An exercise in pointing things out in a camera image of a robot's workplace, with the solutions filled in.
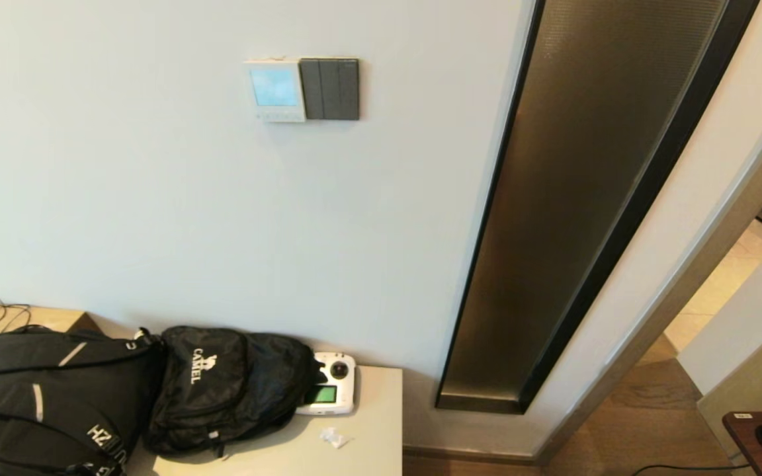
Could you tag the light wooden desk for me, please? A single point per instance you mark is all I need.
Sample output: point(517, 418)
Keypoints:
point(57, 319)

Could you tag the grey door frame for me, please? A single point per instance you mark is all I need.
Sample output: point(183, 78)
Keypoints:
point(685, 284)

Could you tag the white wall thermostat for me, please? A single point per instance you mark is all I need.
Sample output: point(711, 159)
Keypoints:
point(275, 90)

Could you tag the beige cabinet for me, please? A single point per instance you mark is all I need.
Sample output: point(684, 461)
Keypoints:
point(374, 410)

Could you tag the grey wall light switch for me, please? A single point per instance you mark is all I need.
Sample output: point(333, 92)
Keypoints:
point(332, 90)

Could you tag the crumpled clear plastic wrapper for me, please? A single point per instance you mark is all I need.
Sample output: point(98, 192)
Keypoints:
point(335, 437)

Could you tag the black Camel backpack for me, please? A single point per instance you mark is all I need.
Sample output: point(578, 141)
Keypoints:
point(222, 396)

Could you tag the black backpack with grey stripes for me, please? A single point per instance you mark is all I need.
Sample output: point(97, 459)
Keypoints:
point(24, 396)

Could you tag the white remote controller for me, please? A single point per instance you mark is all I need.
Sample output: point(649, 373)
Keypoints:
point(338, 390)

